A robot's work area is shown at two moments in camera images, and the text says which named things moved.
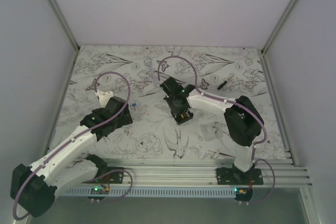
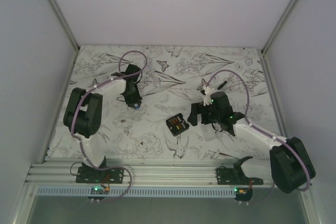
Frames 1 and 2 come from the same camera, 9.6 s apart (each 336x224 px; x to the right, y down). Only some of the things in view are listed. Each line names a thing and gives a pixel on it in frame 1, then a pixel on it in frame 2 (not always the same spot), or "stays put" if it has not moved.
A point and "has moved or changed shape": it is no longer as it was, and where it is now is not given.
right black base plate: x=231 y=176 stays put
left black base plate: x=107 y=175 stays put
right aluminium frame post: x=286 y=12 stays put
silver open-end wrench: x=147 y=62 stays put
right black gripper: x=168 y=99 -> x=197 y=108
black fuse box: x=182 y=116 has moved or changed shape
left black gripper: x=124 y=119 -> x=136 y=100
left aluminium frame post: x=57 y=7 stays put
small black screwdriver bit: x=222 y=85 stays put
